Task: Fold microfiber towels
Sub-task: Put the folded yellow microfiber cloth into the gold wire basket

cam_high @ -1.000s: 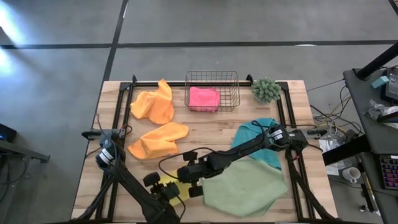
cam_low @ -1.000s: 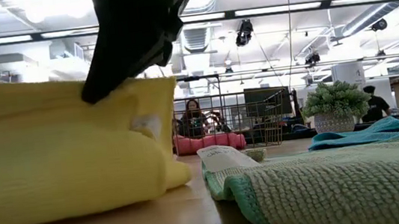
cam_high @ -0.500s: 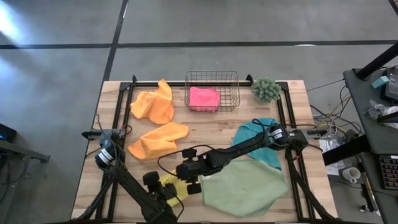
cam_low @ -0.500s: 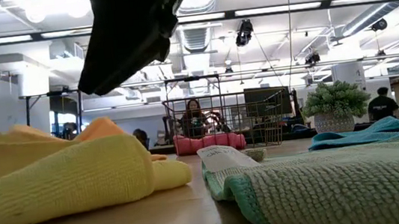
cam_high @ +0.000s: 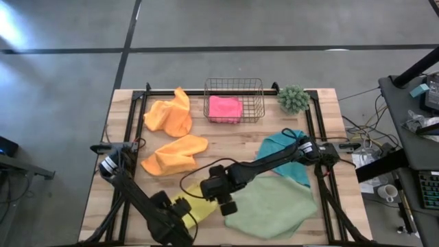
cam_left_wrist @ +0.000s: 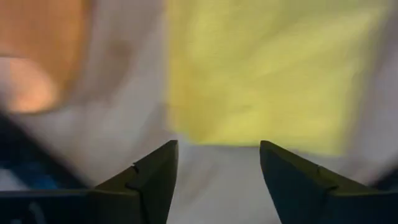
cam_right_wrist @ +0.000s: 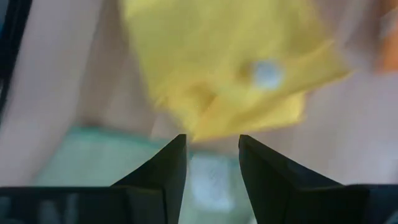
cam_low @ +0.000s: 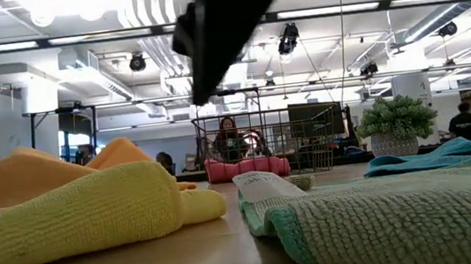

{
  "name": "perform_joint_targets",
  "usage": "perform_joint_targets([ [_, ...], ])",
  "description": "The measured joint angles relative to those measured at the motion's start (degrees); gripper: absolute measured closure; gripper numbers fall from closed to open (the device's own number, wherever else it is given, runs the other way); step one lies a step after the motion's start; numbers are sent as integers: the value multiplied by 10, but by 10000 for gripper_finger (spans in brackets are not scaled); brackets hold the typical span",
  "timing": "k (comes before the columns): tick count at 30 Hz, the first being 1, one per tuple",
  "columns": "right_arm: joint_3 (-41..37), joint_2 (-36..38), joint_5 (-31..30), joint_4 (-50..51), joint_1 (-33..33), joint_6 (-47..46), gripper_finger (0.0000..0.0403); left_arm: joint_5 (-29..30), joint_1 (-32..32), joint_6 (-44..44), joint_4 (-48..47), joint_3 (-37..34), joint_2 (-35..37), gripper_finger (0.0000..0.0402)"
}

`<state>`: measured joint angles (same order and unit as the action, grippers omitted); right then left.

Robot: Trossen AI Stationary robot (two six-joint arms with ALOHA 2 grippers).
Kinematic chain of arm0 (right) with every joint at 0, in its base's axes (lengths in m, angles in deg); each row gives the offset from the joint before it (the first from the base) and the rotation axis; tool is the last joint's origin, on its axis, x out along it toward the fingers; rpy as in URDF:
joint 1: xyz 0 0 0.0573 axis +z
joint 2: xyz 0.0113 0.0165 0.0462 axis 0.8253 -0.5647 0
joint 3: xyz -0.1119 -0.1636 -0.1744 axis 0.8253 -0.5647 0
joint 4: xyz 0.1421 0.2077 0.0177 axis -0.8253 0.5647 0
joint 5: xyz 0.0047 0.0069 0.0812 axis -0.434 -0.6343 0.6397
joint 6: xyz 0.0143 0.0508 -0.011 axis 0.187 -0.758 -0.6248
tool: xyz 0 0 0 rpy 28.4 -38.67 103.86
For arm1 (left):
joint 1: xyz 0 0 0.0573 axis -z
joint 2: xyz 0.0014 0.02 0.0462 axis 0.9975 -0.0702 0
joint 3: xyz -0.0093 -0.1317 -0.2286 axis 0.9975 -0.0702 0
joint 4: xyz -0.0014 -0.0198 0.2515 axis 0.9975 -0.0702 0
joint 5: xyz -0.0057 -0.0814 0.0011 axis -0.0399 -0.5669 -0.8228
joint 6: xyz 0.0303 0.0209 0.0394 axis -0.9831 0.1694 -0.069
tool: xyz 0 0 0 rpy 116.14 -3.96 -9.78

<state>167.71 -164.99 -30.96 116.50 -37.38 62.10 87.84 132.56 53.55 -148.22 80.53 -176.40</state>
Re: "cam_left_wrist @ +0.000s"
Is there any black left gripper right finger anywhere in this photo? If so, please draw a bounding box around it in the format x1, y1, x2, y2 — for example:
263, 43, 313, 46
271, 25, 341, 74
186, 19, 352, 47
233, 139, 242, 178
259, 140, 374, 224

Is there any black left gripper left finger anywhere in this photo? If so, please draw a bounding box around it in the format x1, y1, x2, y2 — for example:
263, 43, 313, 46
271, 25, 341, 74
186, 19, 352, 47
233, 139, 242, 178
95, 139, 179, 224

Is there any yellow microfiber towel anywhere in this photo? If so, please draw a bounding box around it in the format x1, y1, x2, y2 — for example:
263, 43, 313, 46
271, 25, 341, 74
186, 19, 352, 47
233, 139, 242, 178
166, 0, 386, 156

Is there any orange microfiber towel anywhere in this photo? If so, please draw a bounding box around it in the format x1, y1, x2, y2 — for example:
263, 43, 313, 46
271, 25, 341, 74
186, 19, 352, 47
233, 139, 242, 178
0, 0, 93, 114

